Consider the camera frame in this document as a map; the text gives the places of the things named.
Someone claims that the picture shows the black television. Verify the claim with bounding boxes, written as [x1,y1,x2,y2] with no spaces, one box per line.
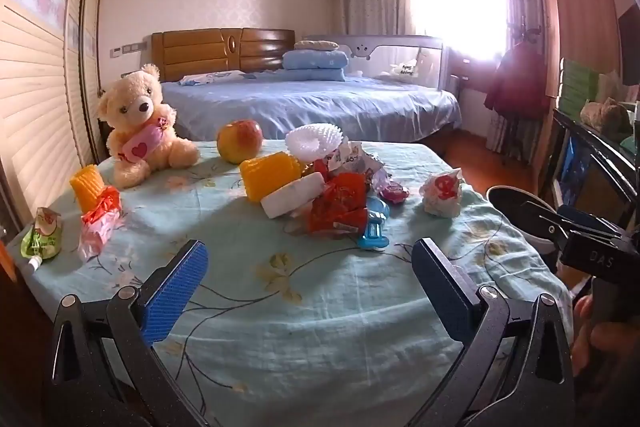
[617,2,640,88]

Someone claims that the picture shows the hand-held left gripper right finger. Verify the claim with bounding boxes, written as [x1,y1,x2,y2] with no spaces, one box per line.
[411,237,576,427]

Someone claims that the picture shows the brown plush toy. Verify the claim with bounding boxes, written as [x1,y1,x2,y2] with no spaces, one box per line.
[580,99,626,128]

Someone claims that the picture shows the red pink plastic wrapper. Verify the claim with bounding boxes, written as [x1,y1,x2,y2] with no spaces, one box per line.
[77,186,123,263]

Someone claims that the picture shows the red yellow apple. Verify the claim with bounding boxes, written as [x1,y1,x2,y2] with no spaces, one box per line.
[216,119,264,165]

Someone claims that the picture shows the blue plastic toy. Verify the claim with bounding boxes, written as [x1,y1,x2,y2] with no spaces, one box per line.
[357,197,391,253]

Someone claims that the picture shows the white foam fruit net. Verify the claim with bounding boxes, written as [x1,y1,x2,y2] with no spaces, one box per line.
[285,123,346,165]

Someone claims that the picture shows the dark red coat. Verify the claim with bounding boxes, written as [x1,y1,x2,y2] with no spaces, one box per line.
[484,44,548,128]

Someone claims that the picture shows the crumpled blue silver wrapper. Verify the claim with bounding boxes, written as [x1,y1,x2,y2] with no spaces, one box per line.
[320,141,386,188]

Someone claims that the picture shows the small white plush toy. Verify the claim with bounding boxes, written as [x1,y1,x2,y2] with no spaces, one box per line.
[390,59,421,78]

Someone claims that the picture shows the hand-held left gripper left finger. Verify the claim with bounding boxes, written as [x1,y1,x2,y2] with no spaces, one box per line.
[42,239,211,427]

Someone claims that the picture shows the beige teddy bear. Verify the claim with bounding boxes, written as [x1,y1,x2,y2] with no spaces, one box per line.
[96,63,201,188]

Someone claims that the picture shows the stack of green boxes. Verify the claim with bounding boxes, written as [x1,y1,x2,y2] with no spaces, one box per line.
[557,59,601,112]

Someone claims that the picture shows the wall switch panel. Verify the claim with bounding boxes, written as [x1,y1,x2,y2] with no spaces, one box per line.
[111,41,148,56]

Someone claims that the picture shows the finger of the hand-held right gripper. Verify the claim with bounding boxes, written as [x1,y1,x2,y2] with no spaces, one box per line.
[517,199,572,250]
[557,205,626,235]

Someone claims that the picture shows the white trash bin black liner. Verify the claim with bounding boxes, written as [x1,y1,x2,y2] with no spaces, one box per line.
[486,186,558,258]

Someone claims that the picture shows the pink jelly cup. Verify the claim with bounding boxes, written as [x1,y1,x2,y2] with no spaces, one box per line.
[380,181,410,202]

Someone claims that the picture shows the bed with blue sheet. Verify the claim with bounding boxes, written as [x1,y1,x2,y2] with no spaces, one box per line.
[162,72,463,142]

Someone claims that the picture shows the grey bed guard rail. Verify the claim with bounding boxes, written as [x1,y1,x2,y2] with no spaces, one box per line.
[305,34,446,90]

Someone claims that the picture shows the black glass cabinet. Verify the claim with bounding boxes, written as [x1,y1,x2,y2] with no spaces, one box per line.
[547,107,640,233]

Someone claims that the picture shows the person's right hand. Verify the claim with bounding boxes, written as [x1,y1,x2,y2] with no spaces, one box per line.
[570,294,640,388]

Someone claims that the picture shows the red snack wrapper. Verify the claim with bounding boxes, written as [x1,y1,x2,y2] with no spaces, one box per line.
[307,172,371,235]

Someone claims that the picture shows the large yellow corn toy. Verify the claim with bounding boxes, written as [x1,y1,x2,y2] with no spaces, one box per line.
[239,152,303,202]

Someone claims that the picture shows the white foam block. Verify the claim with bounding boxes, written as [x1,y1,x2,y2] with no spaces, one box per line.
[260,172,327,220]

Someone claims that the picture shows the bright window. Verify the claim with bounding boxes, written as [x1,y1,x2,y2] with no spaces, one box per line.
[410,0,506,58]

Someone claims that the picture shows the green drink pouch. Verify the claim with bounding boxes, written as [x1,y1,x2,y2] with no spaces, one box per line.
[20,207,64,270]

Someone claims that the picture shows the folded blue quilt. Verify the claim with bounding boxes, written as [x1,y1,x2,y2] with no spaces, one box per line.
[282,49,351,82]

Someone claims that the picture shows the white louvered closet door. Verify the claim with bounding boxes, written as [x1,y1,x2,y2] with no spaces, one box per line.
[0,0,108,228]

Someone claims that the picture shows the wooden headboard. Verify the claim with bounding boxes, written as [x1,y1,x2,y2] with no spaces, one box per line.
[151,28,296,82]

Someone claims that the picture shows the teal floral bedsheet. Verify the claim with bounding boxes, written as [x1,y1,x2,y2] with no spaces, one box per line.
[7,139,573,427]

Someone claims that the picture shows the white blue printed pillow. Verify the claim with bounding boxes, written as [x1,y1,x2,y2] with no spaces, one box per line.
[180,72,241,86]

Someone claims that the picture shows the crumpled white red wrapper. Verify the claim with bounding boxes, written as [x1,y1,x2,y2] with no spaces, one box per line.
[419,168,463,218]

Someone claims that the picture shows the small yellow corn toy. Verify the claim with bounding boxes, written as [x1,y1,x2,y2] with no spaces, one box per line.
[69,164,106,212]

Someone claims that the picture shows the wooden wardrobe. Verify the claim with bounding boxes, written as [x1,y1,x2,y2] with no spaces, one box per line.
[537,0,626,98]

